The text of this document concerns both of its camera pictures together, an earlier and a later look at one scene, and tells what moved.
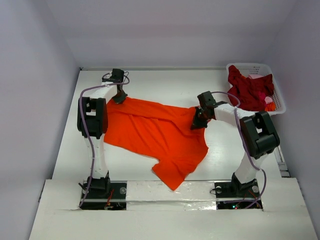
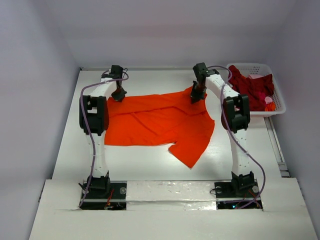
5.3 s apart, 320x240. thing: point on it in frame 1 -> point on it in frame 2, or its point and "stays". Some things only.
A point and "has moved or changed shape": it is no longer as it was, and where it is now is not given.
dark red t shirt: [251, 92] stays
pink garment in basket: [268, 100] stays
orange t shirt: [163, 132] has moved or changed shape
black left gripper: [120, 99] stays
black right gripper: [200, 118] -> [197, 94]
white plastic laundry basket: [262, 69] stays
